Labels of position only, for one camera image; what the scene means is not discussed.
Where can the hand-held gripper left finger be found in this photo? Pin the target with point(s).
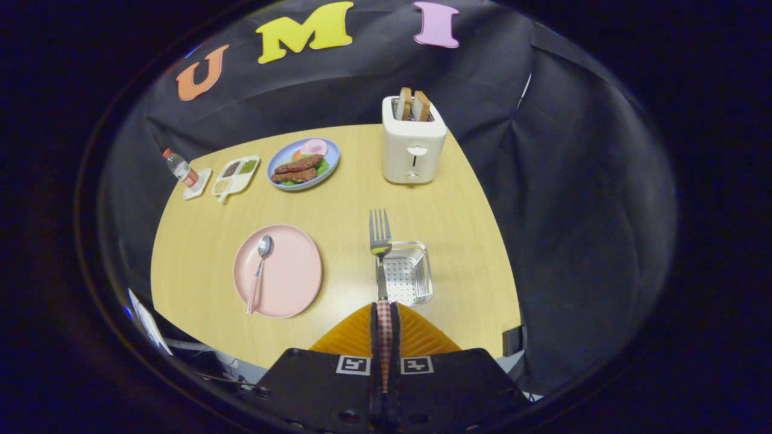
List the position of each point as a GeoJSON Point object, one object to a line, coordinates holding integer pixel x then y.
{"type": "Point", "coordinates": [313, 386]}

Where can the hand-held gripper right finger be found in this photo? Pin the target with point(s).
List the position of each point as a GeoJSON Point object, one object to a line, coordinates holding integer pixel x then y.
{"type": "Point", "coordinates": [452, 386]}

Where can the pink plate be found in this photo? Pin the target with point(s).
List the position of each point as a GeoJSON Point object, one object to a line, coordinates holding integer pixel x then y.
{"type": "Point", "coordinates": [292, 271]}

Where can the brown meat strip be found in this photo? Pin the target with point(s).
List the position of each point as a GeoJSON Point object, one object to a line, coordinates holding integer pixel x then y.
{"type": "Point", "coordinates": [298, 164]}
{"type": "Point", "coordinates": [294, 176]}

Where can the green lettuce leaf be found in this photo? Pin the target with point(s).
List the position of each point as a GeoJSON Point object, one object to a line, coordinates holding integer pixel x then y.
{"type": "Point", "coordinates": [323, 167]}

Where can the white divided tray with grains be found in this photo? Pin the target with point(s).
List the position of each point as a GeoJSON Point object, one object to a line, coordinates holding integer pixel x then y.
{"type": "Point", "coordinates": [236, 176]}

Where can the black backdrop cloth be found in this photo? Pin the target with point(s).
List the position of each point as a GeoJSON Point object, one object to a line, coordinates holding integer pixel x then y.
{"type": "Point", "coordinates": [543, 181]}

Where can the blue plate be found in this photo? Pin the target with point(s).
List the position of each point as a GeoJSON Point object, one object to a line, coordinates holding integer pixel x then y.
{"type": "Point", "coordinates": [329, 154]}

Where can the white square coaster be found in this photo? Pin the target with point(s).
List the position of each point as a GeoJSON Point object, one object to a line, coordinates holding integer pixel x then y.
{"type": "Point", "coordinates": [202, 181]}

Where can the cream toaster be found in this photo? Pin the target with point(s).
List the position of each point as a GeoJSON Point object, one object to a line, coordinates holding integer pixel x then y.
{"type": "Point", "coordinates": [413, 150]}

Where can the pink ham slice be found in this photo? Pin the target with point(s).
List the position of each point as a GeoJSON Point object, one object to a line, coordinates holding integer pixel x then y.
{"type": "Point", "coordinates": [315, 147]}

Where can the clear water bottle red label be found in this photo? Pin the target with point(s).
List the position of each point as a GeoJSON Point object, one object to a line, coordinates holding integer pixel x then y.
{"type": "Point", "coordinates": [180, 169]}

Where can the toast slice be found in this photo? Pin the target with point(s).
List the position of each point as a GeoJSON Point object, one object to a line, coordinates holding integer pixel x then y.
{"type": "Point", "coordinates": [421, 106]}
{"type": "Point", "coordinates": [403, 103]}

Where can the black table corner bracket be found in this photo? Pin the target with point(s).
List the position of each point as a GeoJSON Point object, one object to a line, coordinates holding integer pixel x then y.
{"type": "Point", "coordinates": [514, 340]}

